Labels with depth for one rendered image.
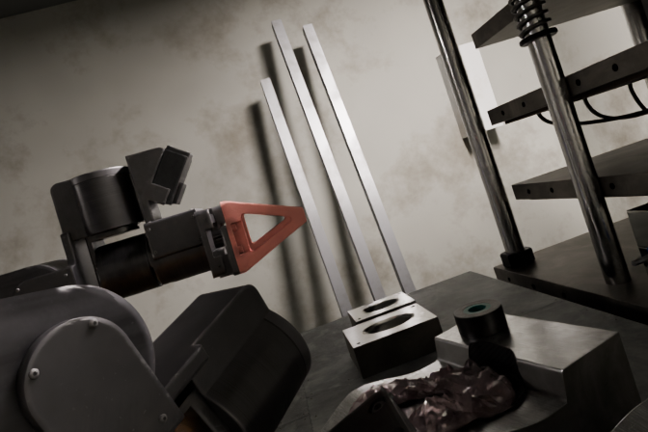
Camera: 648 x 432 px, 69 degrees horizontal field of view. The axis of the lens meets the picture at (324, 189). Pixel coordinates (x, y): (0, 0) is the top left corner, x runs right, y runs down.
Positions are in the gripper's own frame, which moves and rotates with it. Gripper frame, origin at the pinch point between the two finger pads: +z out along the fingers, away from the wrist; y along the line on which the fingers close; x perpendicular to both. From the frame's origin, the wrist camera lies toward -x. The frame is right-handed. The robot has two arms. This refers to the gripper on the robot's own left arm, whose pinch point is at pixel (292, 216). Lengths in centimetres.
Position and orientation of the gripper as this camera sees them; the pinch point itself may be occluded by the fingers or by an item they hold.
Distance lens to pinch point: 50.2
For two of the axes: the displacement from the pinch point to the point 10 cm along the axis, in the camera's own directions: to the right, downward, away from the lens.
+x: 2.9, 9.6, 0.0
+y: -1.4, 0.5, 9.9
